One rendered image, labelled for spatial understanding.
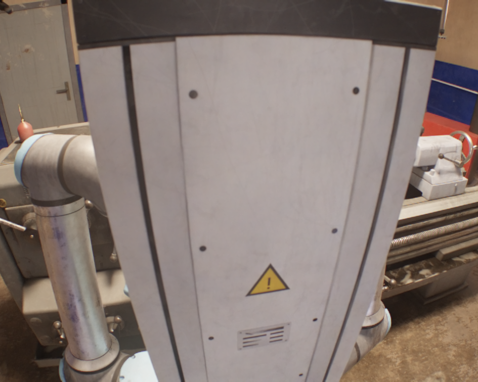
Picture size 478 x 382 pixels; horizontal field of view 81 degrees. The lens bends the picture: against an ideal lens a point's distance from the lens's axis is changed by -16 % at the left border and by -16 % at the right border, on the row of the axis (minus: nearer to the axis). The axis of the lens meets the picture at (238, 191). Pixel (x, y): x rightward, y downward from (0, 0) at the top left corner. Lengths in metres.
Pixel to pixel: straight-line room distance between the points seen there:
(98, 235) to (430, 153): 1.76
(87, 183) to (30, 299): 0.95
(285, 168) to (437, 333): 2.24
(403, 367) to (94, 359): 1.78
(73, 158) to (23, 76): 4.02
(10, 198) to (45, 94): 3.33
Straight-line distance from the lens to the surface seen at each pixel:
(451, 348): 2.46
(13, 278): 1.56
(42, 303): 1.47
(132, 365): 0.92
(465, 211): 2.29
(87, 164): 0.60
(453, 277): 2.70
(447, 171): 2.16
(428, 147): 2.01
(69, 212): 0.70
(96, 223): 1.27
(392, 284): 1.67
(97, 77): 0.28
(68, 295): 0.79
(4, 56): 4.66
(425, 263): 2.32
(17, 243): 1.42
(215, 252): 0.37
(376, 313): 1.01
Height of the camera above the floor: 1.75
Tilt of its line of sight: 29 degrees down
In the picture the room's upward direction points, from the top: straight up
